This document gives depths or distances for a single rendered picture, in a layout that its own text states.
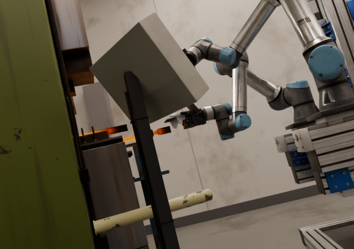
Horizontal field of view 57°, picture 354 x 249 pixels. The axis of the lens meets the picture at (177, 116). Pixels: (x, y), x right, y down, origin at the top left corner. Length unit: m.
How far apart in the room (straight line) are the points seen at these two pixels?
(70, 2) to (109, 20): 3.26
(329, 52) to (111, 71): 0.76
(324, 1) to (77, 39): 1.14
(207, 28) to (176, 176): 2.02
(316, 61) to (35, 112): 0.99
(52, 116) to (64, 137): 0.08
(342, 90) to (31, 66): 1.15
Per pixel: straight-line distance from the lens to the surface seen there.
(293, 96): 1.90
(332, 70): 1.28
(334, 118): 1.38
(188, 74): 0.96
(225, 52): 1.39
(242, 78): 1.67
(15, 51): 1.25
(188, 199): 1.23
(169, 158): 4.27
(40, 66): 1.22
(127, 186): 1.42
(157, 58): 0.94
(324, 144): 1.36
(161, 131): 2.18
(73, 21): 1.59
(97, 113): 4.44
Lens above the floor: 0.75
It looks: 8 degrees up
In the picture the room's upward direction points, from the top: 15 degrees counter-clockwise
